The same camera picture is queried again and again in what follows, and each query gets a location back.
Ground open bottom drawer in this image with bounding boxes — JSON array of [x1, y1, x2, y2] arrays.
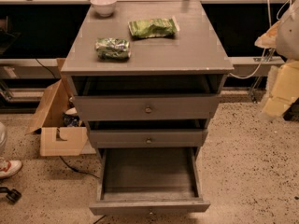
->
[[90, 147, 210, 215]]

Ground metal wall rail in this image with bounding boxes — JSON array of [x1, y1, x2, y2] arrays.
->
[[0, 56, 284, 79]]

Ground black floor cable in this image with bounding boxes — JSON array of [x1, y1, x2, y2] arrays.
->
[[59, 156, 101, 179]]

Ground white hanging cable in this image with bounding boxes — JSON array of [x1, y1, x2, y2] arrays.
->
[[229, 0, 293, 80]]

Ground white red sneaker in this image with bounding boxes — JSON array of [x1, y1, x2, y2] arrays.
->
[[0, 159, 22, 179]]

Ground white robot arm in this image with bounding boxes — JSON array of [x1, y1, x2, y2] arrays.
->
[[254, 0, 299, 120]]

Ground green crushed can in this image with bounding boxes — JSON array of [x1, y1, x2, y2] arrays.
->
[[94, 38, 131, 60]]

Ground green snack bag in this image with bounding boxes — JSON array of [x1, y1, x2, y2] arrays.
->
[[128, 18, 179, 39]]

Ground grey drawer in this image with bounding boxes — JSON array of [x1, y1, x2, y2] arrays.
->
[[89, 129, 207, 148], [74, 95, 220, 121]]

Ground open cardboard box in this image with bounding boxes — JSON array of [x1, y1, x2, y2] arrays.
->
[[25, 58, 96, 157]]

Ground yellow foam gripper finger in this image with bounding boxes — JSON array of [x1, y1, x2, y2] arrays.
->
[[260, 61, 299, 120], [254, 21, 280, 49]]

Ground grey middle drawer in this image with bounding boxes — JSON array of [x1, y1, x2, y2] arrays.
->
[[89, 129, 207, 148]]

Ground black caster wheel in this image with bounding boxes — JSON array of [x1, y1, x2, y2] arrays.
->
[[0, 187, 21, 203]]

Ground white ceramic bowl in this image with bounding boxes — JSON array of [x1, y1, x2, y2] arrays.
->
[[90, 0, 117, 17]]

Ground grey drawer cabinet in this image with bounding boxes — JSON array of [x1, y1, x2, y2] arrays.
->
[[60, 0, 235, 217]]

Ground grey top drawer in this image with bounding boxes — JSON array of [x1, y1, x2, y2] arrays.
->
[[74, 95, 220, 121]]

